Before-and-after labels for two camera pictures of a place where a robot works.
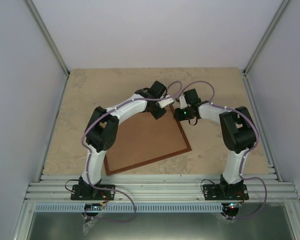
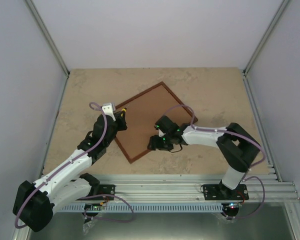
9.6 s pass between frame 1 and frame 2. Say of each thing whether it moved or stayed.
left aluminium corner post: stayed
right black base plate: stayed
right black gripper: moved
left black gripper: moved
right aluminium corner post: stayed
